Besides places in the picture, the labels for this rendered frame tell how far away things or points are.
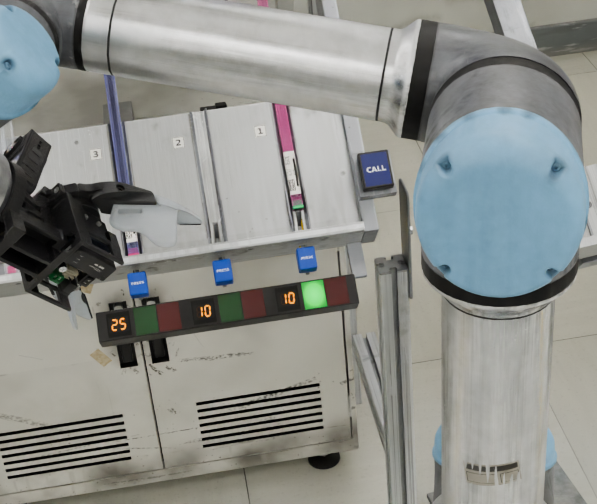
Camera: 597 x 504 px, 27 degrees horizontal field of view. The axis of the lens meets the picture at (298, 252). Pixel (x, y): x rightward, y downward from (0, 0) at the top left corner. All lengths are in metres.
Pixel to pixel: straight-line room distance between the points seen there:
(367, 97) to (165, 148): 0.72
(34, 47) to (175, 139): 0.76
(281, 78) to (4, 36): 0.22
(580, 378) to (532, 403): 1.56
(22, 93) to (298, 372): 1.31
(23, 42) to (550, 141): 0.38
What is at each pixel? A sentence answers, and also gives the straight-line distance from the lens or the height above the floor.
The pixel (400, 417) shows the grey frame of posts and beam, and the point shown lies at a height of 0.37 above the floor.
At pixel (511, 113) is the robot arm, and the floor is 1.19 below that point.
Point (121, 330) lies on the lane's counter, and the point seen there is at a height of 0.65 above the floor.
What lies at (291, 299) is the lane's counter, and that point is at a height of 0.66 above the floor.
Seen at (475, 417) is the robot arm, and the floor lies 0.95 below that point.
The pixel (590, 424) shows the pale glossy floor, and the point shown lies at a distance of 2.44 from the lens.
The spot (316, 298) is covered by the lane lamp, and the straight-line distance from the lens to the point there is 1.63.
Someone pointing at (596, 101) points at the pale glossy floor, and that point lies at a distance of 3.59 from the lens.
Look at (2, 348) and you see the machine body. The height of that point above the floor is 0.40.
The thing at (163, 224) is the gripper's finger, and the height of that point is 1.01.
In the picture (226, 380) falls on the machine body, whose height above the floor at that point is 0.26.
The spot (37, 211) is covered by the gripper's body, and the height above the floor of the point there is 1.06.
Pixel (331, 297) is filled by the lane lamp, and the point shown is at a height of 0.65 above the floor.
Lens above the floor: 1.59
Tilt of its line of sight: 33 degrees down
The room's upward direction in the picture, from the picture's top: 5 degrees counter-clockwise
